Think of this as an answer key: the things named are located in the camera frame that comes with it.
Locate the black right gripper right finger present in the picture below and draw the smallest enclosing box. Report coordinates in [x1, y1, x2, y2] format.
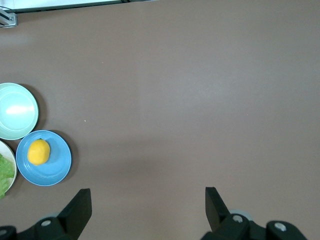
[201, 186, 266, 240]

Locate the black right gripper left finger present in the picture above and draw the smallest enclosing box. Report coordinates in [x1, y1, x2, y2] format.
[15, 188, 93, 240]

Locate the yellow lemon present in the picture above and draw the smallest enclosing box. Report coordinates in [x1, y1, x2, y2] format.
[27, 139, 51, 166]

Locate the green lettuce leaf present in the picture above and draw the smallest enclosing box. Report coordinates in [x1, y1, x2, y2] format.
[0, 153, 15, 200]

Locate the blue round plate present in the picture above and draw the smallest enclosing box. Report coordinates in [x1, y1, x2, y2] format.
[15, 129, 73, 187]

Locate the beige round plate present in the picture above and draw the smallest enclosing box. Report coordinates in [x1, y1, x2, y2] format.
[0, 140, 18, 199]

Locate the brown table cover mat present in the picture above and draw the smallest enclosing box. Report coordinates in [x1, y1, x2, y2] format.
[0, 0, 320, 240]

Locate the mint green round plate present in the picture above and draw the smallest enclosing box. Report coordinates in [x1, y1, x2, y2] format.
[0, 82, 40, 141]

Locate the aluminium table edge bracket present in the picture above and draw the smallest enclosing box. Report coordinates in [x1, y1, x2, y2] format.
[0, 8, 19, 28]

